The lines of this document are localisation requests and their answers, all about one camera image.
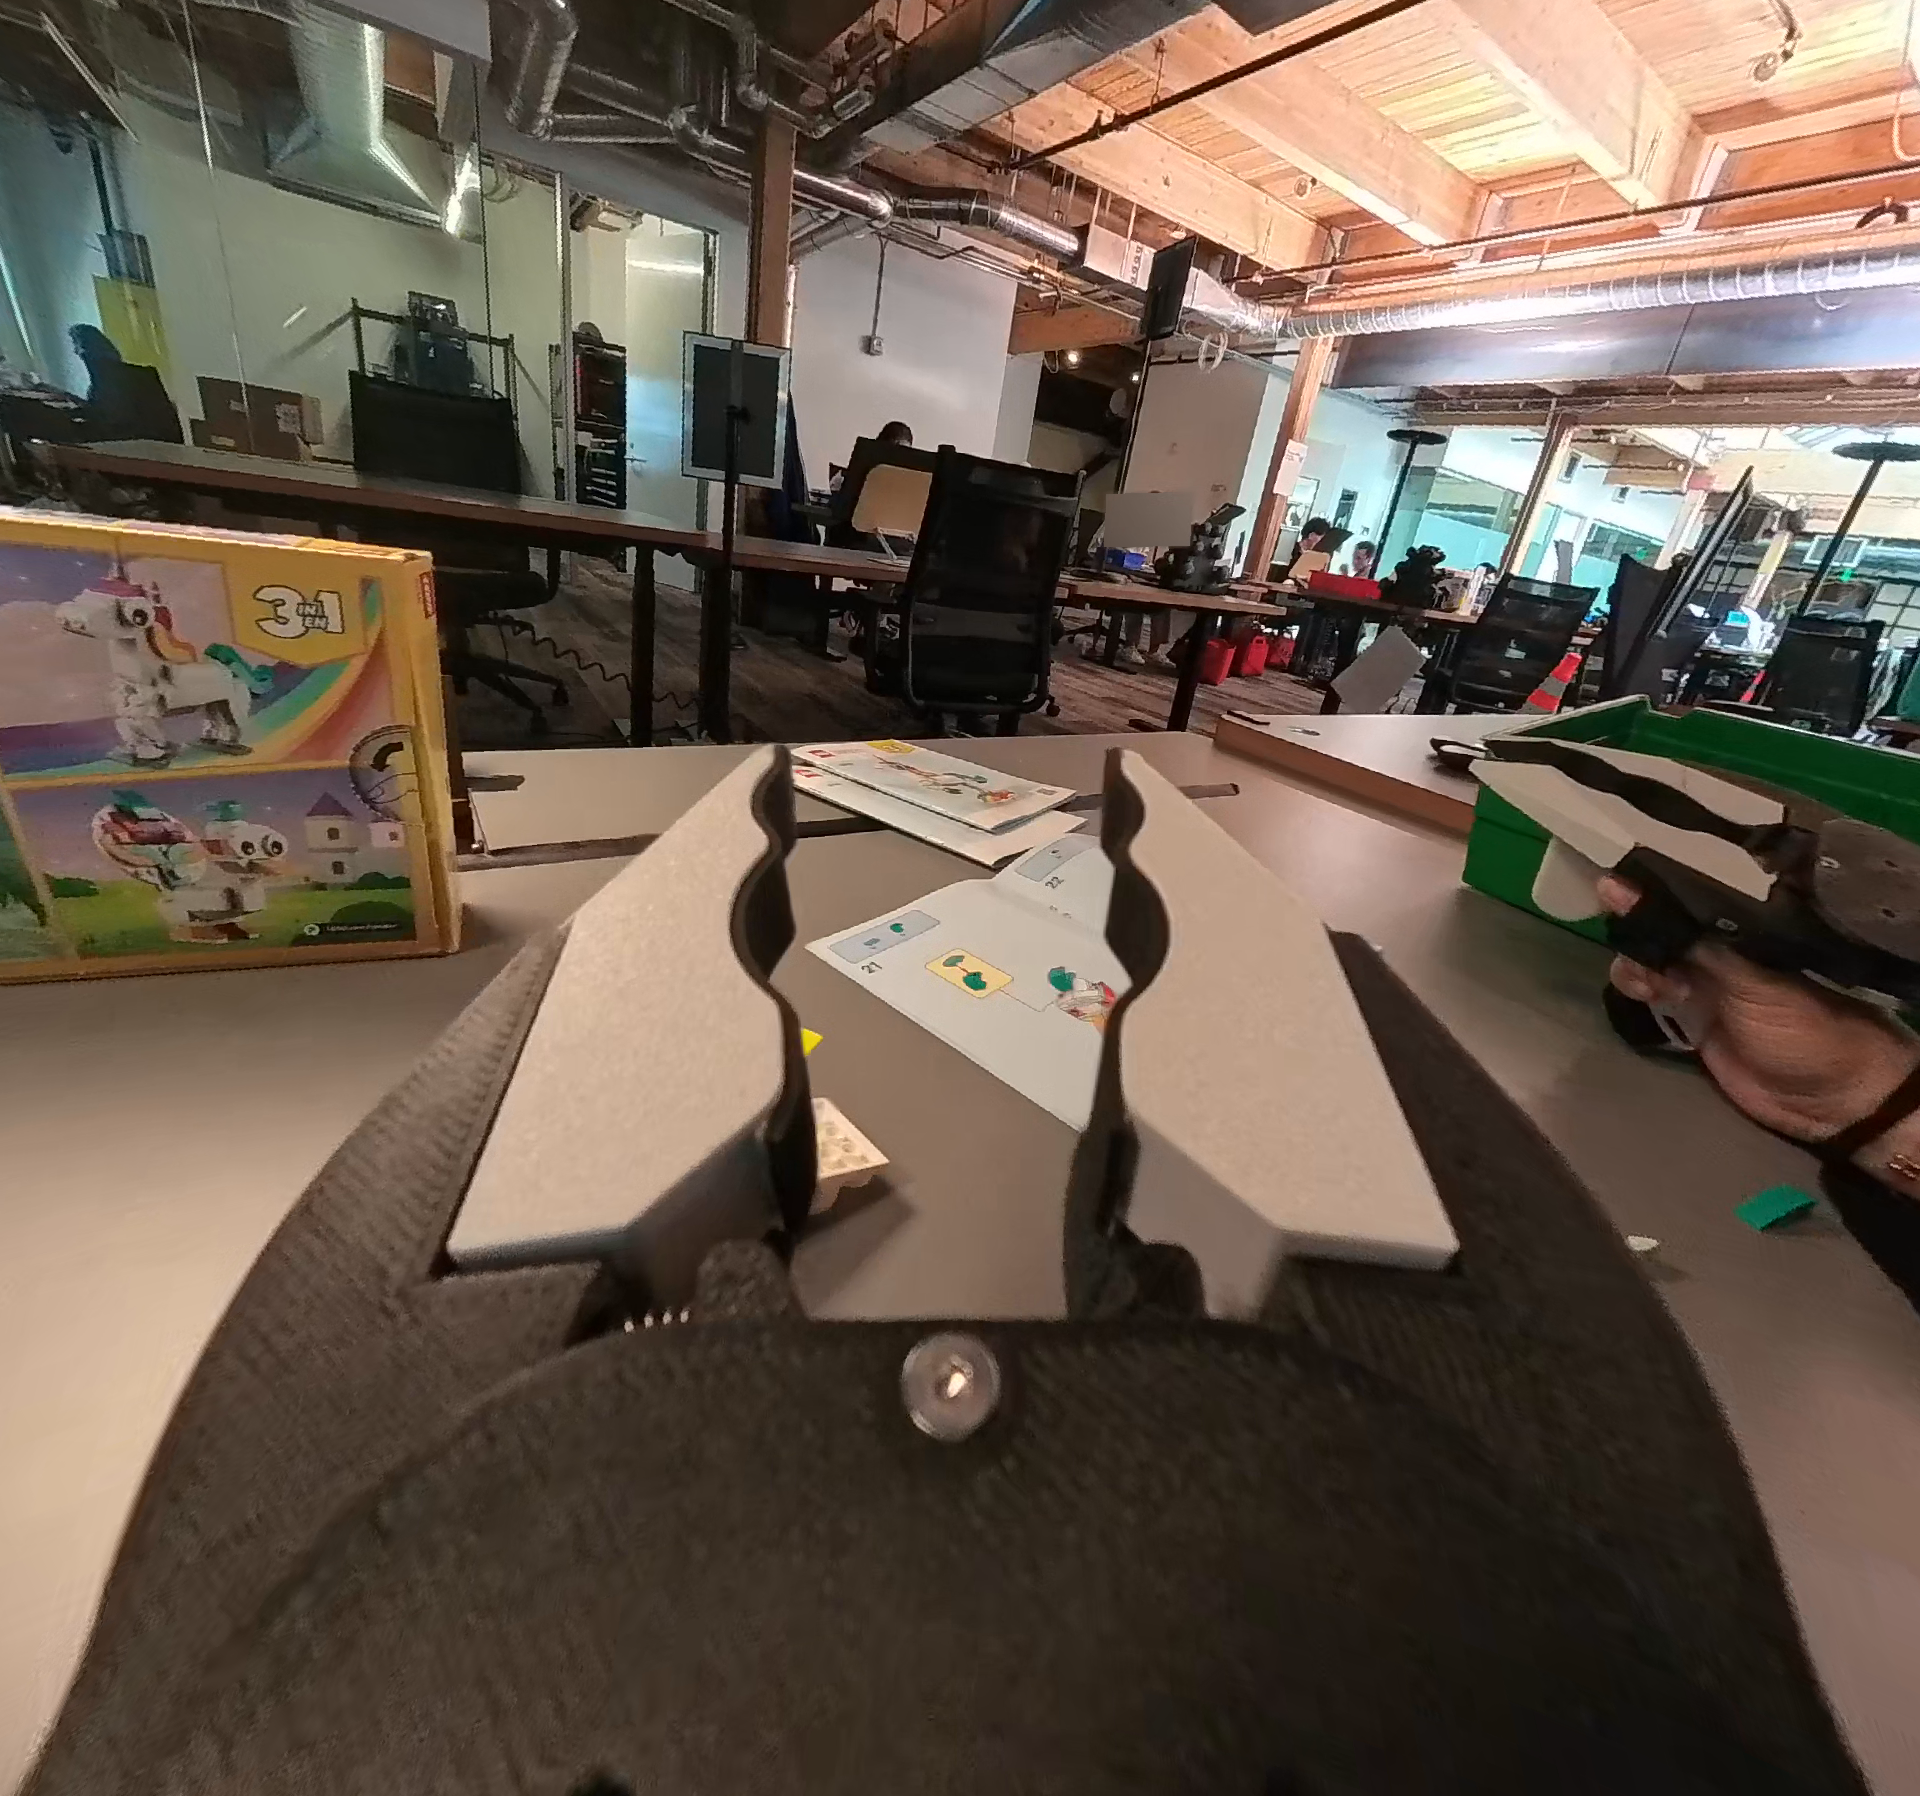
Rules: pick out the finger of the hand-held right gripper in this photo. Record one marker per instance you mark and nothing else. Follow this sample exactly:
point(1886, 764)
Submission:
point(1569, 837)
point(1664, 780)

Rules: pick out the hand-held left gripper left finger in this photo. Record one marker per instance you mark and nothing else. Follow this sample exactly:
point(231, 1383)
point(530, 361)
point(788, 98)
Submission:
point(631, 1045)

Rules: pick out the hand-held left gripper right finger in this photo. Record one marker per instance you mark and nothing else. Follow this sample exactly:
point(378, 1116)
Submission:
point(1275, 1105)

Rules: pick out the green plastic bin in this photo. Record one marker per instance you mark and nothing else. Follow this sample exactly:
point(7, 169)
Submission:
point(1514, 850)

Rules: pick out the small lego assembly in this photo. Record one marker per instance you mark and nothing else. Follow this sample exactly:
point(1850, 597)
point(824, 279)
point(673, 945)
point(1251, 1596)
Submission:
point(848, 1151)

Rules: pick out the person's right forearm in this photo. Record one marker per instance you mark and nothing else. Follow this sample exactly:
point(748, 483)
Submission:
point(1888, 1226)

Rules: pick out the green flat lego piece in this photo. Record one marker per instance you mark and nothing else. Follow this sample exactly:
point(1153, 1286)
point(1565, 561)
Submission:
point(1776, 1206)

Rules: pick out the open lego instruction booklet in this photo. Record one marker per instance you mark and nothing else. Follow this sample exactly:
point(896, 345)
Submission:
point(974, 987)

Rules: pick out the closed lego instruction booklet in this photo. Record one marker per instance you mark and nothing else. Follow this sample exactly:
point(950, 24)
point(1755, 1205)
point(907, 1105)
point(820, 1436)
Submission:
point(928, 783)

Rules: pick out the yellow lego set box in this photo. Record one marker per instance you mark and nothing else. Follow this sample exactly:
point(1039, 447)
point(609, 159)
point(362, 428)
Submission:
point(225, 760)

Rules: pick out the person's right hand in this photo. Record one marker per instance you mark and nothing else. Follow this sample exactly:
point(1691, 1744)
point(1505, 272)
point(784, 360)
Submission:
point(1776, 1045)

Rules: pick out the orange traffic cone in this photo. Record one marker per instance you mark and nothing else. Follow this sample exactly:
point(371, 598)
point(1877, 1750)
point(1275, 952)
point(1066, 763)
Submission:
point(1554, 686)

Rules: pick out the wooden board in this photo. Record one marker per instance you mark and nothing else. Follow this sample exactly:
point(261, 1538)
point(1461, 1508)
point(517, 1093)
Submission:
point(1350, 760)

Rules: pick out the black wristband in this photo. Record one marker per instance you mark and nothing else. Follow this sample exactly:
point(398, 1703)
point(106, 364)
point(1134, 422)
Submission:
point(1875, 1128)

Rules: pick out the red storage bins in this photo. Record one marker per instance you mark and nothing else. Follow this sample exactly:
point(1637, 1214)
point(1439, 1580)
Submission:
point(1251, 654)

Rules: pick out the black floor lamp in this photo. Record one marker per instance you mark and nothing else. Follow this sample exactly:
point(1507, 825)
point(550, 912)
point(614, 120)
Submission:
point(1410, 491)

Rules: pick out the black swivel office chair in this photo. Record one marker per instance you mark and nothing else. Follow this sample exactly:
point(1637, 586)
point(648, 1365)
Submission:
point(465, 580)

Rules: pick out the black mesh office chair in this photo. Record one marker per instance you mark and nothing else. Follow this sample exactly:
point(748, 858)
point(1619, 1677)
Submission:
point(983, 580)

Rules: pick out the long dark office desk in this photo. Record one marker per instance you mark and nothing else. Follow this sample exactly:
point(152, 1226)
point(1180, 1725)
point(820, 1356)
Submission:
point(376, 505)

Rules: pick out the black equipment rack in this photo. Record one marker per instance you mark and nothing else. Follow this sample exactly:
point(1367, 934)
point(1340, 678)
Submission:
point(600, 419)

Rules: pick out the dark panel on stand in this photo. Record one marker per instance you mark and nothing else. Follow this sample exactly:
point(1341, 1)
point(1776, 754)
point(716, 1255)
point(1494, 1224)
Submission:
point(737, 404)

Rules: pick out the hanging black monitor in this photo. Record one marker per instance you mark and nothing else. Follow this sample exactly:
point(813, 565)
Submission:
point(1171, 290)

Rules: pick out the cardboard boxes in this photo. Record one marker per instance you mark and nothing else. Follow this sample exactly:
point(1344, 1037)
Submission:
point(259, 419)

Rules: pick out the silver ceiling duct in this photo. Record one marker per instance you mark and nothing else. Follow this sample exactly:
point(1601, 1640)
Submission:
point(928, 198)

